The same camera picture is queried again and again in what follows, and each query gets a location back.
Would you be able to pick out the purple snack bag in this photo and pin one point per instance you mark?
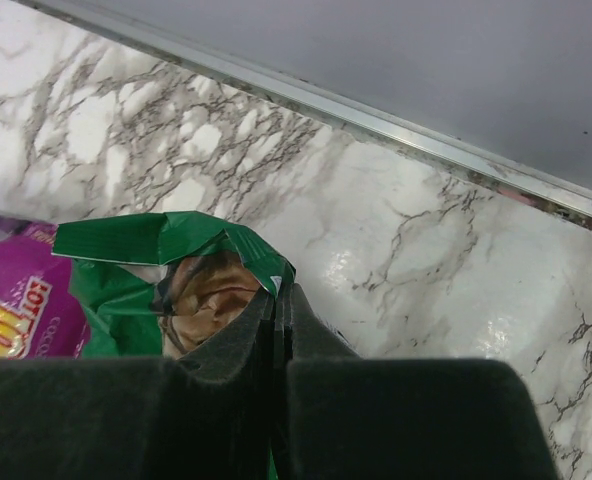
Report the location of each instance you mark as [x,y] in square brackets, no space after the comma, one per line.
[38,316]

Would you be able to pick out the green snack bag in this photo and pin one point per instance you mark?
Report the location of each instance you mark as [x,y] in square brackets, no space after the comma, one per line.
[182,305]

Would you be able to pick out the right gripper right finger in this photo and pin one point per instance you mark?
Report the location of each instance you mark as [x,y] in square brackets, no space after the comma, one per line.
[344,417]

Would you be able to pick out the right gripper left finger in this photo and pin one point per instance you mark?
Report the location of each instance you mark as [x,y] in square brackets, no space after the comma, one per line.
[126,410]

